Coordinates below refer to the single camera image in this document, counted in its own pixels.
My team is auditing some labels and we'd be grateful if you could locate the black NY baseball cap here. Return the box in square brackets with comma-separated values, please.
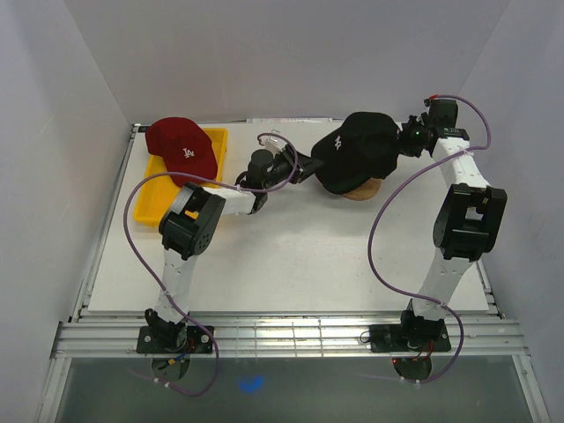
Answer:
[311, 112, 399, 195]

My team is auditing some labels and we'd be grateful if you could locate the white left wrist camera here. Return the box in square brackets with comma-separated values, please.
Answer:
[257, 130, 285, 155]

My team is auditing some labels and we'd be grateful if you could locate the yellow plastic tray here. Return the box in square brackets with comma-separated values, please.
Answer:
[133, 128, 228, 227]

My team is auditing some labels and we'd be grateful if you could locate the aluminium mounting rail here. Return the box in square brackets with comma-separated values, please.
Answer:
[51, 314, 529, 359]

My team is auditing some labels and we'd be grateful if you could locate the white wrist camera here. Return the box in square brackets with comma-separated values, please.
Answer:
[257, 130, 285, 155]
[424, 94, 439, 120]

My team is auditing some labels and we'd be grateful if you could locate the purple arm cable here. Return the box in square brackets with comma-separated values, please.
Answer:
[367, 94, 493, 385]
[122, 131, 305, 397]

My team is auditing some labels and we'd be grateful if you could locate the red baseball cap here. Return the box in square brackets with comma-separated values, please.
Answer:
[145, 117, 218, 180]

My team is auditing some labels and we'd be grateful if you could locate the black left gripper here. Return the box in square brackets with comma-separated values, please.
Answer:
[263, 145, 324, 191]

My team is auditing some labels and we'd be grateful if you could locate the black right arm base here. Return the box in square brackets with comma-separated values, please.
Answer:
[360, 324, 452, 353]

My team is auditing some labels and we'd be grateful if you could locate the wooden hat stand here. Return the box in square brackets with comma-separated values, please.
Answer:
[341, 160, 382, 201]

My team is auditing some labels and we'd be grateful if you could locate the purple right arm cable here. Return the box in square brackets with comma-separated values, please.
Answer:
[367, 94, 493, 385]

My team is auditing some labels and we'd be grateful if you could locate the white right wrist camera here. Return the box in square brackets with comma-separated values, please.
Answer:
[424, 94, 439, 120]

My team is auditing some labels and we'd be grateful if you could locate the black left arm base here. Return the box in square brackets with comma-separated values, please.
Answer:
[135, 326, 212, 354]

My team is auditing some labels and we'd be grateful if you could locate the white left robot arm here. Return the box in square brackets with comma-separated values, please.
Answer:
[145, 145, 323, 353]

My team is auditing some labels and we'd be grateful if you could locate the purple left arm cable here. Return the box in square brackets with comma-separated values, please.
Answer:
[122, 131, 305, 397]

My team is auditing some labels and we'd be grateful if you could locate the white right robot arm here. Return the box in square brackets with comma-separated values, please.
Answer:
[397, 94, 508, 350]

